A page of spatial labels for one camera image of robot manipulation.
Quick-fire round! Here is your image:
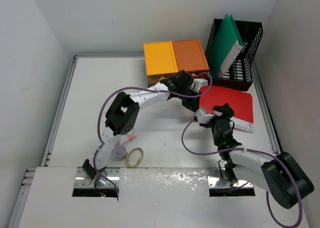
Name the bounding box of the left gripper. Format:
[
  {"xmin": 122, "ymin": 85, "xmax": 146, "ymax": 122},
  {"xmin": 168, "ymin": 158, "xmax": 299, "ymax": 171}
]
[{"xmin": 177, "ymin": 86, "xmax": 201, "ymax": 113}]

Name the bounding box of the red clip file folder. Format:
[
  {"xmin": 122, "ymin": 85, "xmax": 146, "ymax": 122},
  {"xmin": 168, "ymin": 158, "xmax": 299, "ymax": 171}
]
[{"xmin": 199, "ymin": 85, "xmax": 254, "ymax": 133}]

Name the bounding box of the green clip file folder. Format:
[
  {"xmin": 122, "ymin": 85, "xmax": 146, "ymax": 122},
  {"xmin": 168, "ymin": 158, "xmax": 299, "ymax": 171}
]
[{"xmin": 208, "ymin": 13, "xmax": 244, "ymax": 78}]

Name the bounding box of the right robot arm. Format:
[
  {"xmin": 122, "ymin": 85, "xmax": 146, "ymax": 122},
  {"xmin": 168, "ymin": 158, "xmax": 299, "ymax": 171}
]
[{"xmin": 195, "ymin": 103, "xmax": 315, "ymax": 209}]

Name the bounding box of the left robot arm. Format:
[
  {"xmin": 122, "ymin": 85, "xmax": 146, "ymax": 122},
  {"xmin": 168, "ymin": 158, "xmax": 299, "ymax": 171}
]
[{"xmin": 82, "ymin": 70, "xmax": 203, "ymax": 180}]

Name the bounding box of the black mesh file organizer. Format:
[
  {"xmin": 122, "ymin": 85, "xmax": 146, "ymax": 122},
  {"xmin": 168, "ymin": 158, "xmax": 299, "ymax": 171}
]
[{"xmin": 214, "ymin": 20, "xmax": 263, "ymax": 92}]

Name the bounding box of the dark bottom drawer box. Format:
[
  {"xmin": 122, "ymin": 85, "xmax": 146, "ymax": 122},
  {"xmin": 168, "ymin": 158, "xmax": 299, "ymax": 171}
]
[{"xmin": 147, "ymin": 82, "xmax": 163, "ymax": 90}]

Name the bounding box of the orange drawer box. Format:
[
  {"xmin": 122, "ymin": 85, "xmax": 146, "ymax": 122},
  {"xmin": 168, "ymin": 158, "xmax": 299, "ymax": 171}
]
[{"xmin": 172, "ymin": 39, "xmax": 210, "ymax": 75}]

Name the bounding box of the yellow drawer box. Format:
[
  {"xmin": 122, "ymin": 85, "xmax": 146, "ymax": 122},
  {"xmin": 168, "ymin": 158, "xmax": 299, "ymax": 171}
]
[{"xmin": 143, "ymin": 41, "xmax": 179, "ymax": 84}]

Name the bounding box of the orange pen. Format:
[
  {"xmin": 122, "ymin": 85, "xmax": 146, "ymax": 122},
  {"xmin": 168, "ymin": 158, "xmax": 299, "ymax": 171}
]
[{"xmin": 117, "ymin": 134, "xmax": 137, "ymax": 146}]

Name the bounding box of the beige masking tape roll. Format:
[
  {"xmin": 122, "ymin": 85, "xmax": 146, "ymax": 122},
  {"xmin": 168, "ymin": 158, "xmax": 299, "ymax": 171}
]
[{"xmin": 125, "ymin": 147, "xmax": 145, "ymax": 169}]

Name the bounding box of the white front cover board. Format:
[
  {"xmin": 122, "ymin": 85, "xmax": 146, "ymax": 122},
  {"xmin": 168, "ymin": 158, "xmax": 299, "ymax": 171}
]
[{"xmin": 19, "ymin": 167, "xmax": 298, "ymax": 228}]

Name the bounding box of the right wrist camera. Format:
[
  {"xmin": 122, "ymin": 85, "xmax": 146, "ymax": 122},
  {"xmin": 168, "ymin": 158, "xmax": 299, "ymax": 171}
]
[{"xmin": 195, "ymin": 108, "xmax": 214, "ymax": 124}]

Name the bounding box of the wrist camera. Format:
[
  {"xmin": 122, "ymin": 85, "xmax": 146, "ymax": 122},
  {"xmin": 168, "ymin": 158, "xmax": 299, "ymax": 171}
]
[
  {"xmin": 195, "ymin": 108, "xmax": 214, "ymax": 124},
  {"xmin": 193, "ymin": 78, "xmax": 208, "ymax": 89}
]

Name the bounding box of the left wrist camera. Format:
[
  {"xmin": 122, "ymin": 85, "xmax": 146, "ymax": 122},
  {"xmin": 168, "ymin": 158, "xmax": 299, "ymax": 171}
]
[{"xmin": 193, "ymin": 78, "xmax": 208, "ymax": 89}]

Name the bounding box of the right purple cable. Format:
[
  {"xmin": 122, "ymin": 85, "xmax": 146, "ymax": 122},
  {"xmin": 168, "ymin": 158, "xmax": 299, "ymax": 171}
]
[{"xmin": 181, "ymin": 119, "xmax": 304, "ymax": 228}]

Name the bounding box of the purple cable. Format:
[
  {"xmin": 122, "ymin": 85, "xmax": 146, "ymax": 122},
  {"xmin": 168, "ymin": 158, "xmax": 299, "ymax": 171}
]
[
  {"xmin": 181, "ymin": 119, "xmax": 304, "ymax": 228},
  {"xmin": 92, "ymin": 71, "xmax": 213, "ymax": 196}
]

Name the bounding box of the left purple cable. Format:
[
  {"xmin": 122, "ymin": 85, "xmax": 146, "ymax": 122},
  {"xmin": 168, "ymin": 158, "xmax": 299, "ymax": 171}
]
[{"xmin": 92, "ymin": 71, "xmax": 213, "ymax": 196}]

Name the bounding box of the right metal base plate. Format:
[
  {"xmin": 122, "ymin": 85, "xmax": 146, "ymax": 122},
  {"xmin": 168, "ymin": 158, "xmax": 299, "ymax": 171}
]
[{"xmin": 207, "ymin": 167, "xmax": 254, "ymax": 189}]

